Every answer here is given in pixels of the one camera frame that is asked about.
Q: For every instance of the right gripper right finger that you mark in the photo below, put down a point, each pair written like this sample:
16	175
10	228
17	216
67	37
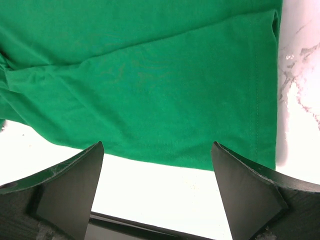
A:
263	204

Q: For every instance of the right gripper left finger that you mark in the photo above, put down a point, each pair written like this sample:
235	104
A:
55	203

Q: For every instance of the green t-shirt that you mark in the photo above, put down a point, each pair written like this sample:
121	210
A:
156	81

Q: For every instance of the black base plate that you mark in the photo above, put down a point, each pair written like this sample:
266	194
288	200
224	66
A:
106	227

